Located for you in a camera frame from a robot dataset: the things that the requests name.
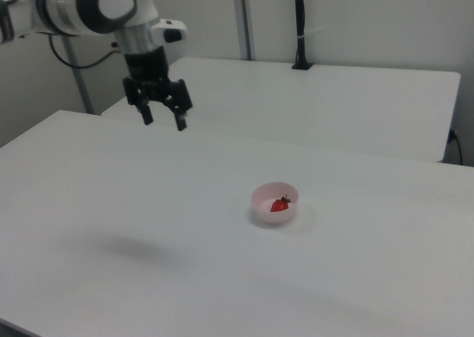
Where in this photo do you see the red strawberry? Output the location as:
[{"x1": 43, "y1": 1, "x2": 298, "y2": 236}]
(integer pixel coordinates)
[{"x1": 270, "y1": 194, "x2": 293, "y2": 213}]

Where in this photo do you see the black wall cable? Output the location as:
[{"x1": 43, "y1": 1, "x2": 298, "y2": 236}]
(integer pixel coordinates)
[{"x1": 447, "y1": 128, "x2": 464, "y2": 167}]

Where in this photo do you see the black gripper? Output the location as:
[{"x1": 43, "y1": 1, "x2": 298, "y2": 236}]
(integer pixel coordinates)
[{"x1": 123, "y1": 47, "x2": 195, "y2": 132}]

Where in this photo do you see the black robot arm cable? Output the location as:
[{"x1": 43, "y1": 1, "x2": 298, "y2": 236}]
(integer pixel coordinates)
[{"x1": 48, "y1": 35, "x2": 120, "y2": 70}]

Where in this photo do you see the white side table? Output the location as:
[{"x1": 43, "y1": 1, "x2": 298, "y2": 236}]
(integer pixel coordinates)
[{"x1": 100, "y1": 57, "x2": 462, "y2": 164}]

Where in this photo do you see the pink plastic bowl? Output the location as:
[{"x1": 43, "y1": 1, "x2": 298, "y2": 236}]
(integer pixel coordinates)
[{"x1": 250, "y1": 181, "x2": 300, "y2": 226}]

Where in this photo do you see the grey metal frame post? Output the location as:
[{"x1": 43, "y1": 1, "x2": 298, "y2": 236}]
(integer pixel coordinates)
[{"x1": 63, "y1": 36, "x2": 94, "y2": 116}]

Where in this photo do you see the black camera pole with base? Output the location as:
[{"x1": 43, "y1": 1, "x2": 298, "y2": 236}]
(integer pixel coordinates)
[{"x1": 291, "y1": 0, "x2": 316, "y2": 71}]

